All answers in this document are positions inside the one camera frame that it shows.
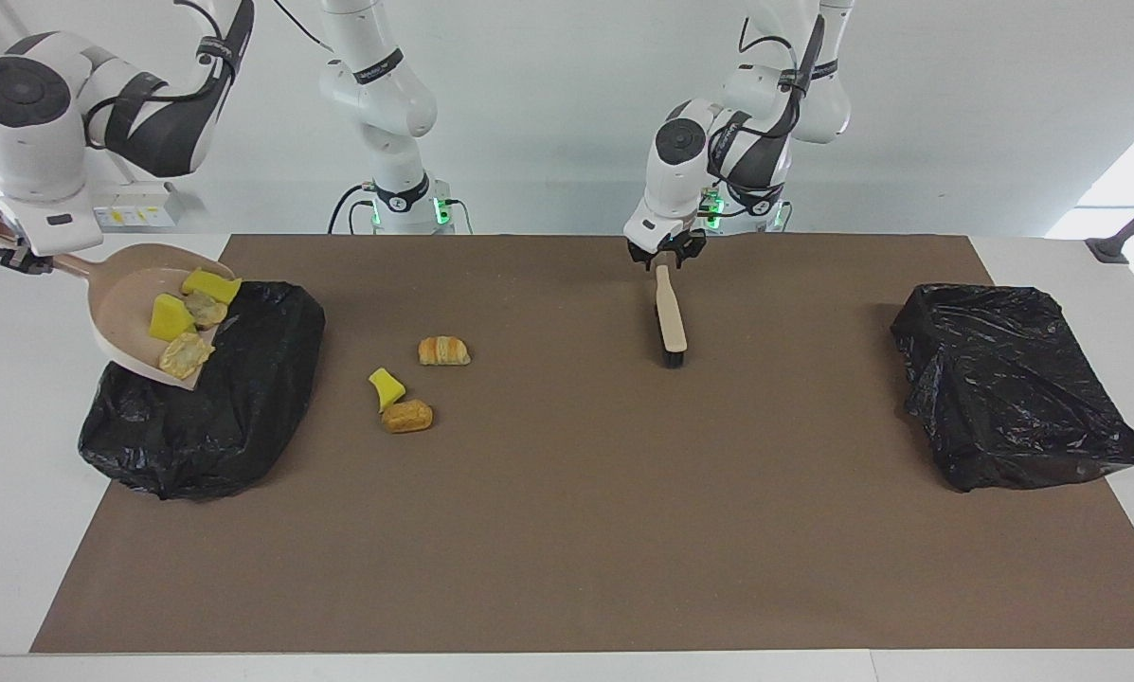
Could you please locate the beige hand brush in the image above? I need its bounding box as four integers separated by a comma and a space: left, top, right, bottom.
655, 264, 689, 368

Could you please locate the beige plastic dustpan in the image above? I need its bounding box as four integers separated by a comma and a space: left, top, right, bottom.
0, 218, 238, 390

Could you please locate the wedge yellow sponge piece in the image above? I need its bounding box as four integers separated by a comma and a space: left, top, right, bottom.
148, 294, 198, 343

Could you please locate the large pale bread lump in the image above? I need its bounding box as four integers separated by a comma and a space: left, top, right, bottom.
158, 332, 216, 382

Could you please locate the notched yellow sponge piece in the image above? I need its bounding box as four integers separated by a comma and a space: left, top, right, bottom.
182, 268, 243, 305

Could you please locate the small pale bread chunk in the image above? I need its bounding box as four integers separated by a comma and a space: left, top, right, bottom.
184, 292, 229, 330

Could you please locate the striped croissant pastry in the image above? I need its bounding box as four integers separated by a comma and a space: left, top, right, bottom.
418, 335, 472, 367

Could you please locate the brown bread roll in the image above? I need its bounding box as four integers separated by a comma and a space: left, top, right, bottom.
382, 399, 435, 435

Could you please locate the small yellow green sponge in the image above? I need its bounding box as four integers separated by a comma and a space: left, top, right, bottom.
369, 368, 407, 412

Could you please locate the black bag lined bin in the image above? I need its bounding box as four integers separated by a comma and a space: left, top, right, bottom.
890, 283, 1134, 493
78, 278, 327, 501

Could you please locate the brown table mat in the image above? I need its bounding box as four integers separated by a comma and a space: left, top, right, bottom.
31, 235, 1134, 655

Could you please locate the white wall socket box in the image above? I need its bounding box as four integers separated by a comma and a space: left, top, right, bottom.
91, 182, 184, 228

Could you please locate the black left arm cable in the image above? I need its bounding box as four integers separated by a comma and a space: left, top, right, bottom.
709, 14, 828, 190

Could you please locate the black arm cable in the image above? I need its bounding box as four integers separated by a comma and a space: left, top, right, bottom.
709, 14, 828, 190
83, 0, 331, 153

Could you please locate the black right base cable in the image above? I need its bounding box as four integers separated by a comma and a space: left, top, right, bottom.
328, 183, 378, 235

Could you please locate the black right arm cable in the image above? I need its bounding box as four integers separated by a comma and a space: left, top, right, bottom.
83, 0, 331, 153

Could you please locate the black camera stand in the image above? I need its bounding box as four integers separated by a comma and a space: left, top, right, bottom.
1086, 185, 1134, 264

